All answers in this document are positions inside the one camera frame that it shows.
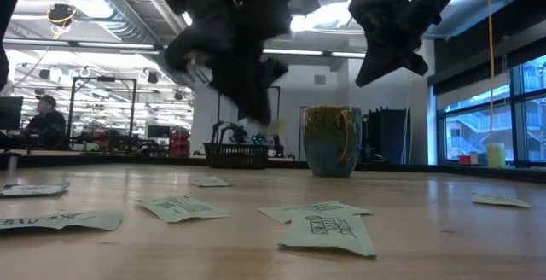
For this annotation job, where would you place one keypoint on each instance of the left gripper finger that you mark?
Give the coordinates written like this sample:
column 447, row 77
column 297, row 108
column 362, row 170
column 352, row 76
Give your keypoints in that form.
column 261, row 100
column 243, row 100

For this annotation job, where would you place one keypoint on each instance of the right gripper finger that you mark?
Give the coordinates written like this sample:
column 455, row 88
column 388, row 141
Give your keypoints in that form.
column 369, row 60
column 386, row 68

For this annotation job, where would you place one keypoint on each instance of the green sweetener packet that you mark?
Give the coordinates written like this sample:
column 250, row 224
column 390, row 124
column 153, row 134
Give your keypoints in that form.
column 209, row 181
column 328, row 233
column 281, row 211
column 183, row 207
column 59, row 221
column 501, row 200

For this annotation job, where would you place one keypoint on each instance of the black background robot arm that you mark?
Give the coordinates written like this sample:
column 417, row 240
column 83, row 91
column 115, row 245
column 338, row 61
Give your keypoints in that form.
column 232, row 132

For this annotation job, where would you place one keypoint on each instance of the red storage bins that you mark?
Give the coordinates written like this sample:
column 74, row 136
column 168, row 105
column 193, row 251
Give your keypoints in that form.
column 180, row 141

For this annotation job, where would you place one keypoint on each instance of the small black plastic basket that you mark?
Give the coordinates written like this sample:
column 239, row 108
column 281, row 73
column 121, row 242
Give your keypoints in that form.
column 236, row 156

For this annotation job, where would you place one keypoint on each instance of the ceiling light strip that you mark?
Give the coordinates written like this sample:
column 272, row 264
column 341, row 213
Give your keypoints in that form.
column 115, row 45
column 294, row 52

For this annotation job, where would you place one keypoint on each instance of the black cabinet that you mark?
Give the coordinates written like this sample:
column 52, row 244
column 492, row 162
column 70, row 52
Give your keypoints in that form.
column 386, row 135

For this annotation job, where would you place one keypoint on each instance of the green glazed ceramic mug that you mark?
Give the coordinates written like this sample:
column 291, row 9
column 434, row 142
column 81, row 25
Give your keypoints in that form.
column 332, row 152

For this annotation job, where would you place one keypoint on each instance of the small red box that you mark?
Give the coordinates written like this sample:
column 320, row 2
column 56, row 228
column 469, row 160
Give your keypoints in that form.
column 465, row 159

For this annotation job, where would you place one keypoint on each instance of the yellow green container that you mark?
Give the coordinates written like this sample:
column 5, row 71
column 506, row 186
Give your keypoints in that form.
column 496, row 156

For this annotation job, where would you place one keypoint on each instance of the white cup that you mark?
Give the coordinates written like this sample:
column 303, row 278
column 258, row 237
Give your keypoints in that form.
column 91, row 146

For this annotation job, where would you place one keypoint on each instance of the person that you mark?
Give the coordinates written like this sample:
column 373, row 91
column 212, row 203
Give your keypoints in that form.
column 44, row 122

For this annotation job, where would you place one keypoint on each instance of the small silver foil tub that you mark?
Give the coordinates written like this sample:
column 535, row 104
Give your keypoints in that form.
column 34, row 189

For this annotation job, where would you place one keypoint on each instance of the black computer monitor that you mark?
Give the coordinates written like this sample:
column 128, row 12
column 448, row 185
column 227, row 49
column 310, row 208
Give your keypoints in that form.
column 10, row 113

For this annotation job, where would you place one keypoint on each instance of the wall vent grille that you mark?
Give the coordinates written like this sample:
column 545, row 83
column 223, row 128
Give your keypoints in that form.
column 320, row 79

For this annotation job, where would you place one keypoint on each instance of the silver ceiling duct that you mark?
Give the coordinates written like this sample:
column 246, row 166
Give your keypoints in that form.
column 115, row 11

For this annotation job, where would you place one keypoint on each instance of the black metal stand frame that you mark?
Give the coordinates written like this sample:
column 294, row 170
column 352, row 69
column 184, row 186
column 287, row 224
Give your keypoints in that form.
column 104, row 79

